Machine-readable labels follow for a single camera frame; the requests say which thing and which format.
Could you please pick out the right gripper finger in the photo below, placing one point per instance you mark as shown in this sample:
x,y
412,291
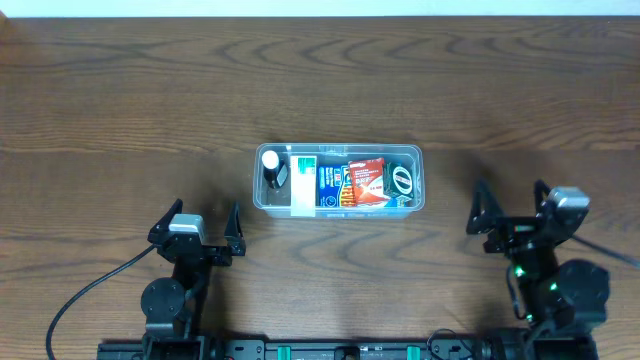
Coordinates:
x,y
541,191
485,210

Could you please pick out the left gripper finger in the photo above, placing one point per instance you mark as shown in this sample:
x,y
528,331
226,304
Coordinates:
x,y
162,225
233,232

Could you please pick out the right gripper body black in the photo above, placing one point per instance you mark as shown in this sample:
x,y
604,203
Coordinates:
x,y
516,228

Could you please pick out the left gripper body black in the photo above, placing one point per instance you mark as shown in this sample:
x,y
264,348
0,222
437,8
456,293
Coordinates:
x,y
219,259

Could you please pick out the dark bottle white cap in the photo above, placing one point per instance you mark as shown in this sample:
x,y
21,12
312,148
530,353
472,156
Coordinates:
x,y
275,170

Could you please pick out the green round-logo small box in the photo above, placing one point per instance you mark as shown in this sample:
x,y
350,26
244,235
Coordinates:
x,y
398,182

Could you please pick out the white Panadol box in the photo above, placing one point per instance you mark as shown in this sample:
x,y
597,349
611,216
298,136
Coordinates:
x,y
303,185

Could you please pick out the blue Kool Fever box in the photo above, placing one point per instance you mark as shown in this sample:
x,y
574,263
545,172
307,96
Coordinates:
x,y
334,187

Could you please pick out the red white packet box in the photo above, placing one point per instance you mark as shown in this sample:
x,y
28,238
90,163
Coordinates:
x,y
367,178

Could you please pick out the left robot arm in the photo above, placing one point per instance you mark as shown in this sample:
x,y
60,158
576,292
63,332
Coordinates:
x,y
173,305

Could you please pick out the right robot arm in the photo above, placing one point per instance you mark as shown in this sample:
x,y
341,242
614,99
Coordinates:
x,y
561,302

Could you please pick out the clear plastic container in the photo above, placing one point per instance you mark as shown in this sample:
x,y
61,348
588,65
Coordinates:
x,y
276,202

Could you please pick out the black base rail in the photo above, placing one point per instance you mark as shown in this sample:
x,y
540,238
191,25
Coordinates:
x,y
445,347

